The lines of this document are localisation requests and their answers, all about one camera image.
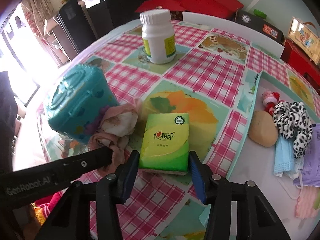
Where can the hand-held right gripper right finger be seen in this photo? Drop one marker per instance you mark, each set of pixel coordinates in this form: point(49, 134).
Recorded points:
point(197, 177)

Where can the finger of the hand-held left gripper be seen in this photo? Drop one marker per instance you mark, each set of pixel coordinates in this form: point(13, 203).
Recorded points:
point(87, 163)

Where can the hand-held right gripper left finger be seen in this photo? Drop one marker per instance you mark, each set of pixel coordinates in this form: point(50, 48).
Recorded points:
point(130, 175)

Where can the green tissue packet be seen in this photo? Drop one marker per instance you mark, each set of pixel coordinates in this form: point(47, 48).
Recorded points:
point(165, 142)

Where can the teal plastic box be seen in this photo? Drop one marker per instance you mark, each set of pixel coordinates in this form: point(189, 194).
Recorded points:
point(80, 100)

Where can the white tray with teal rim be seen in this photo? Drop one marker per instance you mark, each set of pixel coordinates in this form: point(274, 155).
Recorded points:
point(262, 170)

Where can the beige round sponge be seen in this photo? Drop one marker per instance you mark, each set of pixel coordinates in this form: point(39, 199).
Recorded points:
point(262, 130)

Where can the blue face mask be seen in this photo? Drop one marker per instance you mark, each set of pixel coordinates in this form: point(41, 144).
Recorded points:
point(283, 160)

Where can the red pink plush toy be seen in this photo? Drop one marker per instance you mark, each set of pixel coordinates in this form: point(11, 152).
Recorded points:
point(268, 100)

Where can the leopard print scrunchie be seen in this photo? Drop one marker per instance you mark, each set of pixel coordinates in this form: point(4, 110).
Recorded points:
point(297, 130)

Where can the pink knitted cloth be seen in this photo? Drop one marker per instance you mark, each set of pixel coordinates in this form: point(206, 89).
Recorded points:
point(307, 202)

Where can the purple cartoon packet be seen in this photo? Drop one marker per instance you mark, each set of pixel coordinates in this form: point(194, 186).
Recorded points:
point(312, 160)

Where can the red printed blanket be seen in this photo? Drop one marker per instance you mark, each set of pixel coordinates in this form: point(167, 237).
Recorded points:
point(50, 202)

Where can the white pill bottle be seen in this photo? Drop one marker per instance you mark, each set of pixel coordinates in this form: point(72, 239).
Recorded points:
point(157, 40)

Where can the red cardboard box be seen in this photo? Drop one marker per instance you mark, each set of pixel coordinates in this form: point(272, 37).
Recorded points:
point(300, 60)

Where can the dark patterned box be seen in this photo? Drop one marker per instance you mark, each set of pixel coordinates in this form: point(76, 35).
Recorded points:
point(176, 14)

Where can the black box with round logo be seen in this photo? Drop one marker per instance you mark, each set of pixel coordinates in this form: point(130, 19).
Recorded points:
point(250, 20)

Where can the patterned curtain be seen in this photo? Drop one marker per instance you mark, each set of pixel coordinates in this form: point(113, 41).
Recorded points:
point(37, 5)

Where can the red cardboard boxes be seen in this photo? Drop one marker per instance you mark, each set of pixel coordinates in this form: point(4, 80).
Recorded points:
point(212, 2)

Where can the green dumbbell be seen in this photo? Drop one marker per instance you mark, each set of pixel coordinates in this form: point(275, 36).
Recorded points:
point(260, 13)

